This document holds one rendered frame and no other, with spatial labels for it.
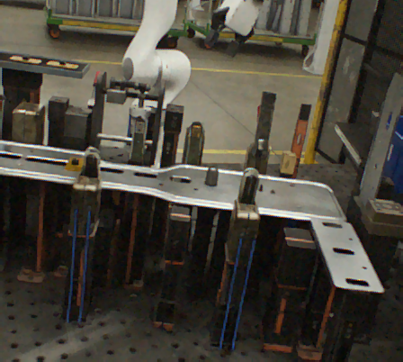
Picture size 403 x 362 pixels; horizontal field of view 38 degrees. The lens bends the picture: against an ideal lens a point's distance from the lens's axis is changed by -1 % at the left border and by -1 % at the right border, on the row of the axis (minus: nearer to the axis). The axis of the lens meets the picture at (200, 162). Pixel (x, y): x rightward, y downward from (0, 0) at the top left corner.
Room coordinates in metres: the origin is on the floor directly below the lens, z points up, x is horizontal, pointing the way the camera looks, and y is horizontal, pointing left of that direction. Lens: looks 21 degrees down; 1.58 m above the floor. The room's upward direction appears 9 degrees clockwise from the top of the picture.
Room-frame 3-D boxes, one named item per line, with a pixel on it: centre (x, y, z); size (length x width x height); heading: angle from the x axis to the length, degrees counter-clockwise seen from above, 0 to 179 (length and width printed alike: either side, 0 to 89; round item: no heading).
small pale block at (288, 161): (1.50, -0.23, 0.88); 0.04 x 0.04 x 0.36; 3
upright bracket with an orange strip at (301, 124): (1.53, -0.25, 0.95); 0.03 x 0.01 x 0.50; 93
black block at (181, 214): (1.19, 0.02, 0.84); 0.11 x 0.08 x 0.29; 3
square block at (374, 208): (1.26, -0.44, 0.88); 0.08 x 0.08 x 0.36; 3
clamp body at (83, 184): (1.17, 0.24, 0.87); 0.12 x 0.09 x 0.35; 3
